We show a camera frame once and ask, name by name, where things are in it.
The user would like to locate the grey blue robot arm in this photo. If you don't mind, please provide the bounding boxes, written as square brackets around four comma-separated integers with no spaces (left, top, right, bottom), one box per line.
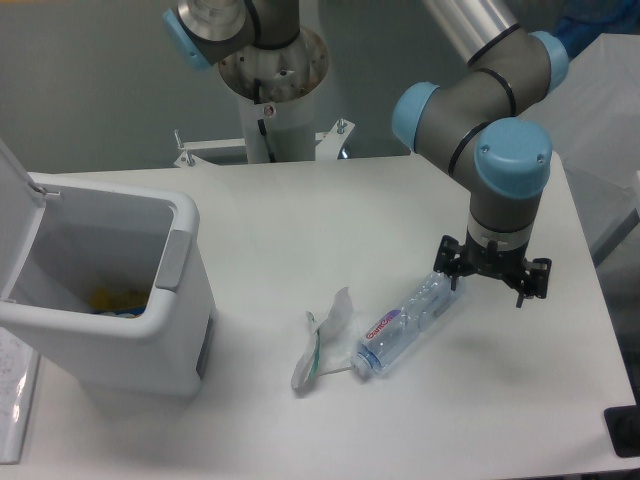
[163,1,569,300]

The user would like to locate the black object at table edge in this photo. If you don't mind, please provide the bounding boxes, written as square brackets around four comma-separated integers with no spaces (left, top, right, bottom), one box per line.
[604,405,639,458]

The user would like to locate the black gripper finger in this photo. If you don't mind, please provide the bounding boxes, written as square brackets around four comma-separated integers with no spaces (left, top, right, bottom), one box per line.
[433,235,463,291]
[516,258,552,307]

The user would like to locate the black cable on pedestal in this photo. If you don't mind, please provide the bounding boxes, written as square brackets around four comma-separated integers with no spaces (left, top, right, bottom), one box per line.
[252,77,278,164]

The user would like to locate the white plastic wrapper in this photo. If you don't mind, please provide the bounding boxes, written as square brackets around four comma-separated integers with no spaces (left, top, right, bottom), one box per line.
[290,287,360,393]

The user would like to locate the white mounting bracket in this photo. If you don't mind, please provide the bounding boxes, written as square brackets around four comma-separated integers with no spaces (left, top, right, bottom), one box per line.
[174,118,356,168]

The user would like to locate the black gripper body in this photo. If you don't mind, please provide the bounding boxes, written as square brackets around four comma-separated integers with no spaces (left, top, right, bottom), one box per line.
[458,235,528,289]

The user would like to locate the clear plastic water bottle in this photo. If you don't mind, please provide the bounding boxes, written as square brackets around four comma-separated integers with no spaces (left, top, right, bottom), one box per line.
[351,272,464,379]

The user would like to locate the blue plastic bag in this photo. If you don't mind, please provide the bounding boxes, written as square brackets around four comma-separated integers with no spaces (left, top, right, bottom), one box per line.
[553,0,639,58]

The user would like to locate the yellow trash in can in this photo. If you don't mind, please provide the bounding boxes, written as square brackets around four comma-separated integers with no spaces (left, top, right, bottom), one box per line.
[89,287,149,318]

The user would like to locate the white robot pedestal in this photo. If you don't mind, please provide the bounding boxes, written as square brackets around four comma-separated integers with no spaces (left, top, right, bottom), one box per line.
[218,27,329,163]

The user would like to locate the white trash can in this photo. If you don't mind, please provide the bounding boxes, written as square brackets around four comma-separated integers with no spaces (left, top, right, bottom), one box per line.
[0,172,218,399]

